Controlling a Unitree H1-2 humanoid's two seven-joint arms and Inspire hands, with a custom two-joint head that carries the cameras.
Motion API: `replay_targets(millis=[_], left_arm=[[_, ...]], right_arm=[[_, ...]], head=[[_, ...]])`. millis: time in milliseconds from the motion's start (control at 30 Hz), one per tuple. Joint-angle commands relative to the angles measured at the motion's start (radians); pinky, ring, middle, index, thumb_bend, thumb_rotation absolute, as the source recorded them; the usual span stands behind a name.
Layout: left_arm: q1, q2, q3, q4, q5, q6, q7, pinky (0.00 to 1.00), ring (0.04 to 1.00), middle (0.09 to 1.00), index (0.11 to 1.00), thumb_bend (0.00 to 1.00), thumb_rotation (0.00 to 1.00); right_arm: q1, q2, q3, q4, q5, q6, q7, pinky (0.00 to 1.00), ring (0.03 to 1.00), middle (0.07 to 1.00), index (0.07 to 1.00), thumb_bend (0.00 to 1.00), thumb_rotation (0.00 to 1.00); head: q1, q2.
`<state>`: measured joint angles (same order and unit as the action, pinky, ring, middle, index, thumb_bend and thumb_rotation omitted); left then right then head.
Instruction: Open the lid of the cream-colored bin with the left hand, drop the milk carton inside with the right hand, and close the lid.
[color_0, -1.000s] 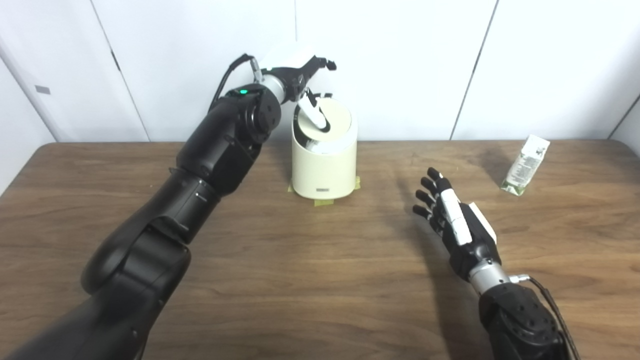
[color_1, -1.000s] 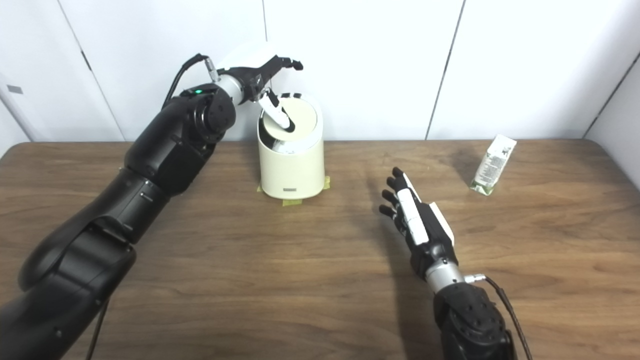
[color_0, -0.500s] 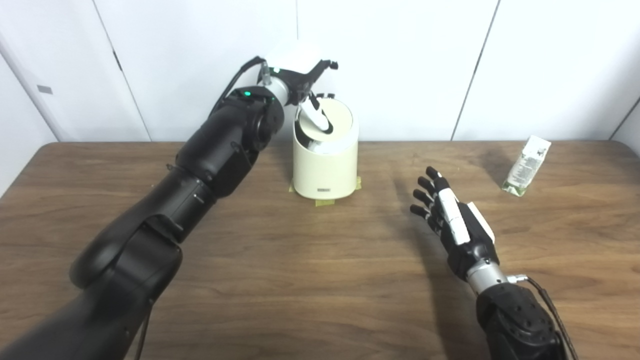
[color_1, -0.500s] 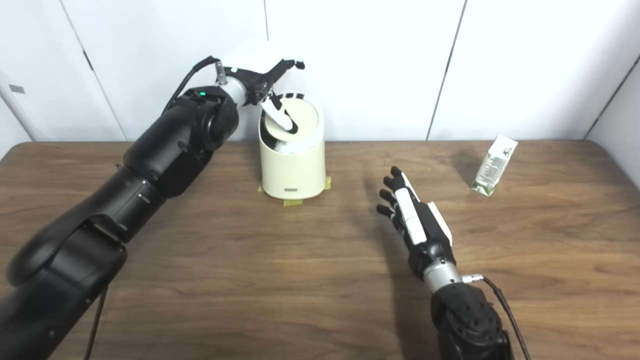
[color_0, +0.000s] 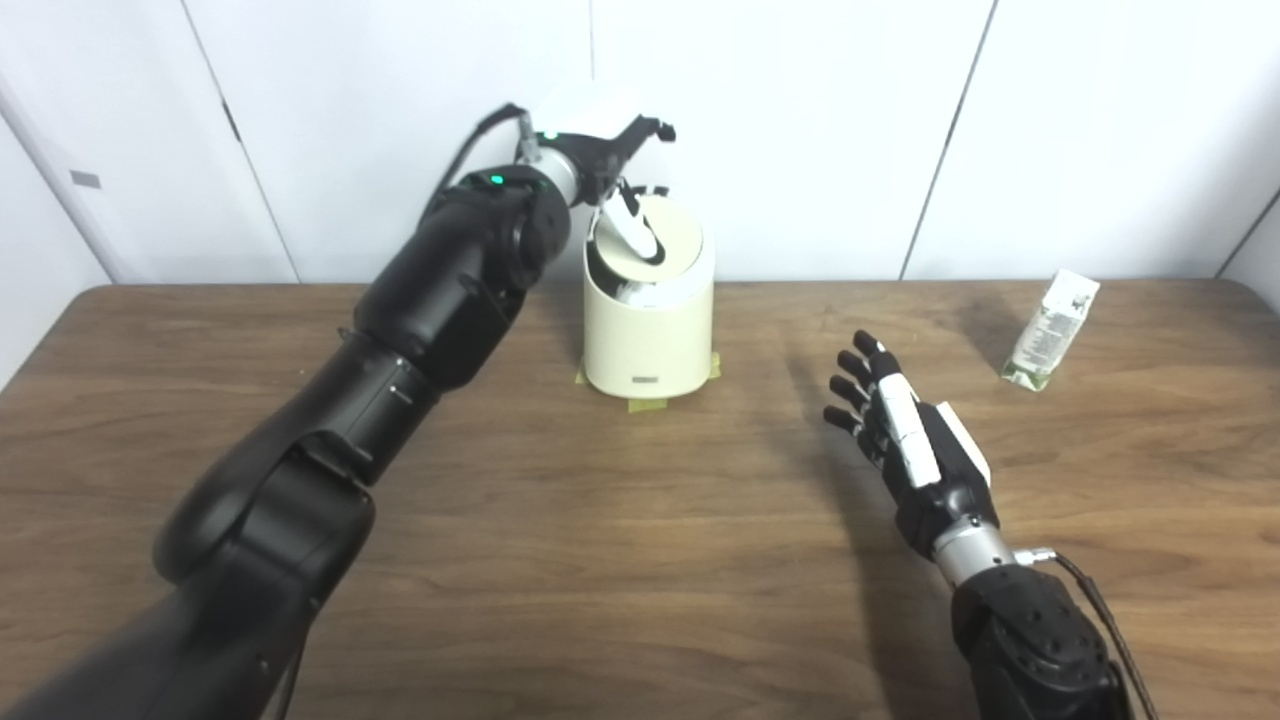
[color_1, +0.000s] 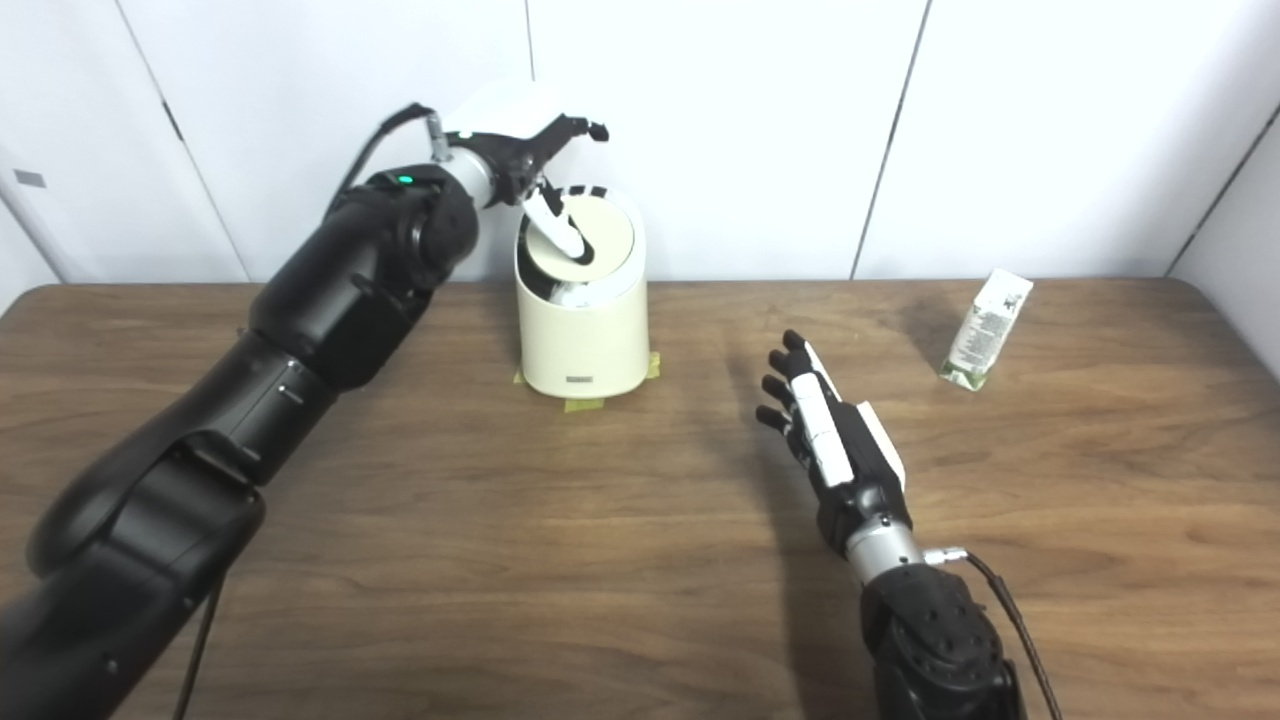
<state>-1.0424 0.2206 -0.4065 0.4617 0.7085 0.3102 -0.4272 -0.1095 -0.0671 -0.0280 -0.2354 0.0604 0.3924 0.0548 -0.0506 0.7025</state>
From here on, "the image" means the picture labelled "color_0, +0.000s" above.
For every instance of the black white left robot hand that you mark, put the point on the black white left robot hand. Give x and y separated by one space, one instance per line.
595 115

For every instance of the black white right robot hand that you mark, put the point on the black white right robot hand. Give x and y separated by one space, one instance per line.
925 445

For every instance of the cream round bin lid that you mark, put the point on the cream round bin lid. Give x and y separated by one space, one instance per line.
680 235

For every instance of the cream-colored round bin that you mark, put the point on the cream-colored round bin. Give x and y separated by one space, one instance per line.
650 330

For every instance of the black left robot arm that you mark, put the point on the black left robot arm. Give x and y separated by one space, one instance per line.
330 440

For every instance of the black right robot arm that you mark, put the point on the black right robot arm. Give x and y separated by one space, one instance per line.
1030 640

